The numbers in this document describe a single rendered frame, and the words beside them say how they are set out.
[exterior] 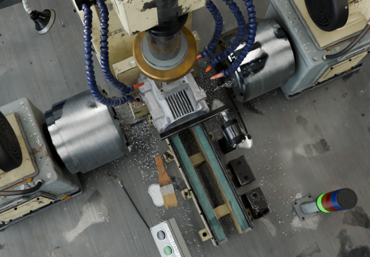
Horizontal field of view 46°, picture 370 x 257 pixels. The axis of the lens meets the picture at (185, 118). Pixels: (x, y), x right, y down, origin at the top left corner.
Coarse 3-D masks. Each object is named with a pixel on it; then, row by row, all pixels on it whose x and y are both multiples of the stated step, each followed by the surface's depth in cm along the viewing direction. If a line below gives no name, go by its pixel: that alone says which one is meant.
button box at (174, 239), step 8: (160, 224) 135; (168, 224) 134; (176, 224) 137; (152, 232) 137; (168, 232) 134; (176, 232) 135; (160, 240) 135; (168, 240) 134; (176, 240) 133; (160, 248) 135; (176, 248) 132; (184, 248) 135; (168, 256) 134; (176, 256) 132; (184, 256) 133
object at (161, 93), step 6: (186, 78) 140; (156, 84) 142; (162, 84) 142; (168, 84) 142; (174, 84) 142; (180, 84) 142; (186, 84) 140; (156, 90) 142; (162, 90) 139; (168, 90) 139; (174, 90) 140; (180, 90) 143; (162, 96) 140; (168, 96) 143
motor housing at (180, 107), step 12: (192, 84) 148; (144, 96) 149; (156, 96) 146; (180, 96) 144; (192, 96) 146; (156, 108) 145; (168, 108) 143; (180, 108) 142; (192, 108) 143; (204, 108) 147; (156, 120) 146; (180, 120) 157
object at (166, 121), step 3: (141, 75) 147; (144, 75) 146; (141, 78) 147; (144, 78) 147; (201, 102) 144; (195, 105) 144; (198, 105) 143; (201, 105) 143; (204, 105) 145; (198, 108) 143; (201, 108) 143; (165, 117) 142; (168, 117) 143; (162, 120) 142; (165, 120) 142; (168, 120) 142; (162, 123) 143; (165, 123) 142; (168, 123) 142
